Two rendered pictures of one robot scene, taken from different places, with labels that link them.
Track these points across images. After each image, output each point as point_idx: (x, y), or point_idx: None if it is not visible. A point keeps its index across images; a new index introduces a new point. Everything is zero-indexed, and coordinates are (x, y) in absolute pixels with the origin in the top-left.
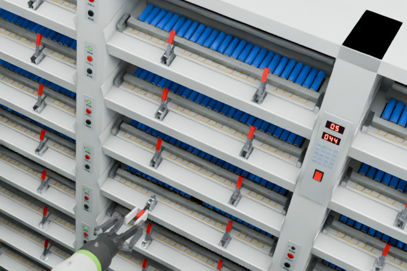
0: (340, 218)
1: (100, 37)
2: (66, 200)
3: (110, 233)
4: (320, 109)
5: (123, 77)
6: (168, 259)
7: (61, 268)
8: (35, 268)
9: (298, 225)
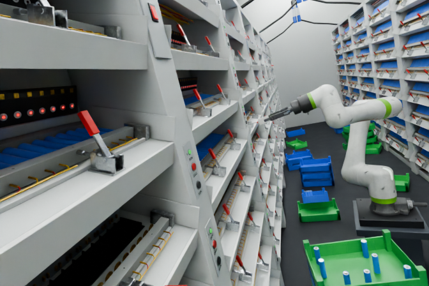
0: None
1: (223, 18)
2: (248, 180)
3: (285, 108)
4: (242, 27)
5: None
6: (261, 152)
7: (326, 85)
8: None
9: (255, 82)
